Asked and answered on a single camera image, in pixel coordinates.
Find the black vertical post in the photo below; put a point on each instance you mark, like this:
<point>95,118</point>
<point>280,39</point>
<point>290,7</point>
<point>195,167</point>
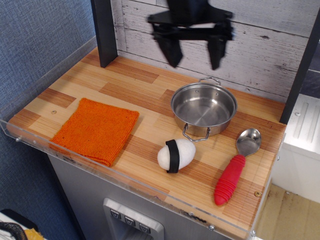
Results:
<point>104,31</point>
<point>302,71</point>

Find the stainless steel pot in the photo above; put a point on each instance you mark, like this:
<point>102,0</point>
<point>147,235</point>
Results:
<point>203,109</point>

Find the orange knitted cloth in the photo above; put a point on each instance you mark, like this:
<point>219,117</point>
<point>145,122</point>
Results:
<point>96,131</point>

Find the clear acrylic table guard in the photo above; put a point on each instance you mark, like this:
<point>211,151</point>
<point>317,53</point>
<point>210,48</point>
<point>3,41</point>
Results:
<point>140,80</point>

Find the black vertical post left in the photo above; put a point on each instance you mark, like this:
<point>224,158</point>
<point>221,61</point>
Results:
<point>104,31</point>

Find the white toy sink unit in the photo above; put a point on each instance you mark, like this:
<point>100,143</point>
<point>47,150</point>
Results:
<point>297,167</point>

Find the black braided cable corner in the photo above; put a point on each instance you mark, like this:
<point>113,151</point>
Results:
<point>13,231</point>

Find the grey toy fridge cabinet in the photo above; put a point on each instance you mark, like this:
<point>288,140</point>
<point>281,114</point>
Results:
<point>107,209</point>

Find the black vertical post right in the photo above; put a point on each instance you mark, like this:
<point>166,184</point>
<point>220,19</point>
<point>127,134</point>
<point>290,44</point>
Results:
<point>302,71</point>

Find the red handled metal spoon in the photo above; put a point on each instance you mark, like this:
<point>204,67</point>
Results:
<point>248,143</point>

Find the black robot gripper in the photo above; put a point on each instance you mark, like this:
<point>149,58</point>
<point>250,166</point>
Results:
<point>192,20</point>

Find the yellow object bottom left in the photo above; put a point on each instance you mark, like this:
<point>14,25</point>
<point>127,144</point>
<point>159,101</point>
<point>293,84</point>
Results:
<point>32,234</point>

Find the white sushi toy black band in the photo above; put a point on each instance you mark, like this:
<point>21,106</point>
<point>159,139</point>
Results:
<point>175,155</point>

